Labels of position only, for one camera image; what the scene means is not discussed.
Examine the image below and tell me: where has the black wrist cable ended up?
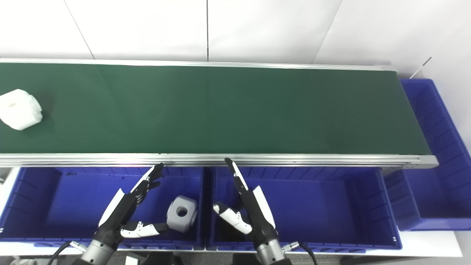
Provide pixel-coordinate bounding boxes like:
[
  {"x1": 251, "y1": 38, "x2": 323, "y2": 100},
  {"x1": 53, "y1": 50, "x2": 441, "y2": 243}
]
[
  {"x1": 283, "y1": 241, "x2": 319, "y2": 265},
  {"x1": 47, "y1": 240, "x2": 87, "y2": 265}
]

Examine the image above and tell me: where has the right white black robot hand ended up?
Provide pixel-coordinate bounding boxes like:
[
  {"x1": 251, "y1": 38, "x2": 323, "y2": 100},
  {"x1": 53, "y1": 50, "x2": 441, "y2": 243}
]
[{"x1": 213, "y1": 158, "x2": 280, "y2": 246}]

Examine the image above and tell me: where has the grey cube part with hole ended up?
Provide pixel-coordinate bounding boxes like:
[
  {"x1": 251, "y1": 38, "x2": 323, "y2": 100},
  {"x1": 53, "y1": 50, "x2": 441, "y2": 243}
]
[{"x1": 166, "y1": 196, "x2": 198, "y2": 233}]

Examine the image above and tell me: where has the thin grey rod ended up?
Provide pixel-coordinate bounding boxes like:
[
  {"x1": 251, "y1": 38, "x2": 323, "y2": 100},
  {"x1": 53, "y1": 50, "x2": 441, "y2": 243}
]
[{"x1": 410, "y1": 57, "x2": 432, "y2": 79}]

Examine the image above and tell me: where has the white cube part with hole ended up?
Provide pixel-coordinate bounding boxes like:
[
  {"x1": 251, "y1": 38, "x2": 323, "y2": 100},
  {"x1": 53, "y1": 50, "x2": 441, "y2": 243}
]
[{"x1": 0, "y1": 89, "x2": 43, "y2": 131}]

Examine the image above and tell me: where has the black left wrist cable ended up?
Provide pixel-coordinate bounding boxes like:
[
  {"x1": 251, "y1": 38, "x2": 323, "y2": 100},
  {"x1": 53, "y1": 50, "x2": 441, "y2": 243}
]
[{"x1": 47, "y1": 240, "x2": 87, "y2": 265}]

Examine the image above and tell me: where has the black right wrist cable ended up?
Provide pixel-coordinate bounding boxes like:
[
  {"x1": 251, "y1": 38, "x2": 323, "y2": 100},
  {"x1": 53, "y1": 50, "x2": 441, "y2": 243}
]
[{"x1": 283, "y1": 241, "x2": 319, "y2": 265}]

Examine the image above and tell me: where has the blue plastic bin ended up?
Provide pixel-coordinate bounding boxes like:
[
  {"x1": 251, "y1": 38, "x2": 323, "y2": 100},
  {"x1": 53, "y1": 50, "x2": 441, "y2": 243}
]
[
  {"x1": 383, "y1": 78, "x2": 471, "y2": 231},
  {"x1": 0, "y1": 166, "x2": 206, "y2": 251},
  {"x1": 206, "y1": 166, "x2": 402, "y2": 254}
]

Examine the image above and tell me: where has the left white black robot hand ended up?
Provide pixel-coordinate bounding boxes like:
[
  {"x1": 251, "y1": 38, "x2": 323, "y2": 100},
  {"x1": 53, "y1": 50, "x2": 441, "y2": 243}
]
[{"x1": 94, "y1": 163, "x2": 170, "y2": 243}]

